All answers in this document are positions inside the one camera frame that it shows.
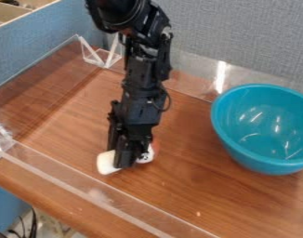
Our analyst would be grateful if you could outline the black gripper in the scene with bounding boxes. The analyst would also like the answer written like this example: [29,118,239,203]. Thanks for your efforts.
[107,86,171,169]

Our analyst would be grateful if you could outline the white brown toy mushroom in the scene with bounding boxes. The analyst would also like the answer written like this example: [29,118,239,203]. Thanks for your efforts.
[97,139,160,175]

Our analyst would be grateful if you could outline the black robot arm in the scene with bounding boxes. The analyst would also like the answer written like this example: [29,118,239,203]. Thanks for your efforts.
[85,0,172,175]

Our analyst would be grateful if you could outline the blue plastic bowl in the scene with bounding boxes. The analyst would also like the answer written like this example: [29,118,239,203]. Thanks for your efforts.
[211,84,303,176]

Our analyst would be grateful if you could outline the clear acrylic barrier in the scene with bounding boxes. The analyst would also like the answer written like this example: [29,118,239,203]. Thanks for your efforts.
[0,39,303,238]

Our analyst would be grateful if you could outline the wooden shelf box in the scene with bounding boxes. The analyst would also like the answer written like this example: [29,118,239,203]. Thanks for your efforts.
[0,0,61,27]

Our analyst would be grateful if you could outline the black cables under table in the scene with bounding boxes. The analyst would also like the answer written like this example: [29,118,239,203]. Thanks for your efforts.
[0,207,40,238]

